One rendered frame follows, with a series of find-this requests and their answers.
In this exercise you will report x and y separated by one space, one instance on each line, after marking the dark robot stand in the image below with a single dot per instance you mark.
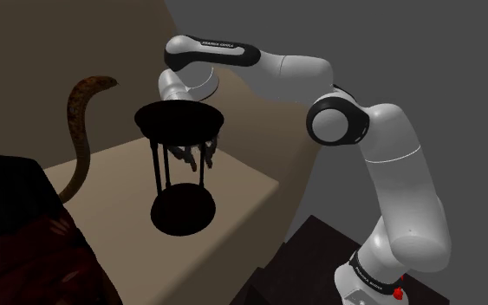
307 262

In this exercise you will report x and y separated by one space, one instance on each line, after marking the black two-disc pillar stand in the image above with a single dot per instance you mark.
180 120

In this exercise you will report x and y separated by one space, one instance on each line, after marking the brown snake figure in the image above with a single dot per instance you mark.
78 126

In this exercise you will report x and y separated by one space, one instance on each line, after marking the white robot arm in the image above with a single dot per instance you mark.
395 169

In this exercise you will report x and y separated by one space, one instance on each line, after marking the beige sofa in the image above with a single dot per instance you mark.
121 240

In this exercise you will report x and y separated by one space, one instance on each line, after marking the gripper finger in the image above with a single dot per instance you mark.
188 157
209 155

